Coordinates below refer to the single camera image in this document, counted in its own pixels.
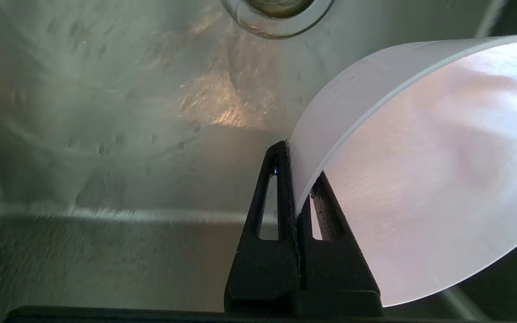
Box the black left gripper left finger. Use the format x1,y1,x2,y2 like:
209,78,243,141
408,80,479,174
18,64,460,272
224,140,303,314

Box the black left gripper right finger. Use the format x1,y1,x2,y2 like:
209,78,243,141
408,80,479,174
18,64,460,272
297,170,384,314

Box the pink plastic bowl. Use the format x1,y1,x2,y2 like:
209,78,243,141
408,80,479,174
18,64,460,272
289,34,517,308

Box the stainless steel sink basin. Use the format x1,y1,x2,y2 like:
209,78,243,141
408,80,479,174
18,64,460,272
0,0,517,321

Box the round metal drain strainer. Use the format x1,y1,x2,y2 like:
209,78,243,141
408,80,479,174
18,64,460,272
220,0,336,40

